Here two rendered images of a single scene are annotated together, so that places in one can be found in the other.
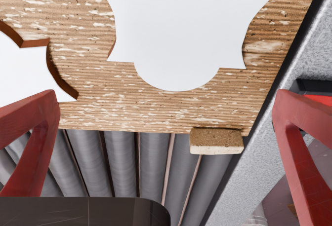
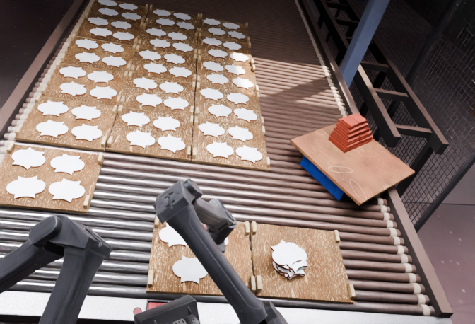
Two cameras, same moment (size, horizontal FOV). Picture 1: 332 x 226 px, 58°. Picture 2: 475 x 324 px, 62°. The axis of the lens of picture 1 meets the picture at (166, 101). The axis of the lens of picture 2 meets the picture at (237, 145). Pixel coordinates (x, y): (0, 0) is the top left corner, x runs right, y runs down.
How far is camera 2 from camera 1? 1.50 m
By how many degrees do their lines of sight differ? 76
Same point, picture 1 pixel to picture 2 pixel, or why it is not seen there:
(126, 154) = (126, 256)
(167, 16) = (194, 266)
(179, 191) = not seen: hidden behind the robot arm
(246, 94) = (167, 286)
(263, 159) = (117, 305)
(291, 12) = (193, 290)
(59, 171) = (116, 231)
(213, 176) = (105, 287)
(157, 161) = (121, 266)
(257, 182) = (93, 308)
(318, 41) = not seen: hidden behind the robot
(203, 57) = (184, 273)
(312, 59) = not seen: hidden behind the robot
